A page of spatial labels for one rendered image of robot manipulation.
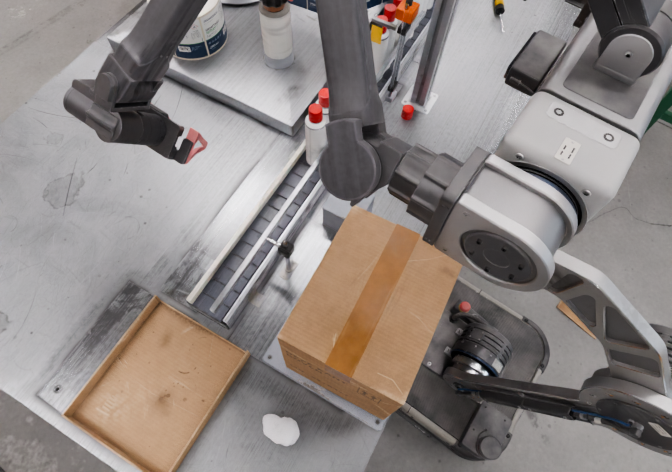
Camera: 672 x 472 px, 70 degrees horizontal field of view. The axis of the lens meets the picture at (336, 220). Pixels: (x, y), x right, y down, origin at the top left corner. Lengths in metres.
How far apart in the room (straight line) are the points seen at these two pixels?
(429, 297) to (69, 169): 1.03
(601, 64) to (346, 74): 0.31
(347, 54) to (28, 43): 2.79
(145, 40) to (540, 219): 0.59
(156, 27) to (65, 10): 2.63
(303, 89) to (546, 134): 0.97
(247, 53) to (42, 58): 1.77
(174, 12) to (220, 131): 0.73
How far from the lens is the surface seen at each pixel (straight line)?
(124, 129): 0.85
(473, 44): 1.74
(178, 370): 1.18
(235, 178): 1.34
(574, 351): 2.25
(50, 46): 3.21
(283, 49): 1.47
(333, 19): 0.61
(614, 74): 0.69
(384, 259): 0.91
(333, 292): 0.88
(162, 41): 0.78
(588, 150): 0.60
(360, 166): 0.57
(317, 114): 1.13
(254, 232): 1.20
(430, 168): 0.57
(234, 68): 1.53
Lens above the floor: 1.95
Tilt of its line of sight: 62 degrees down
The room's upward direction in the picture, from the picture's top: 4 degrees clockwise
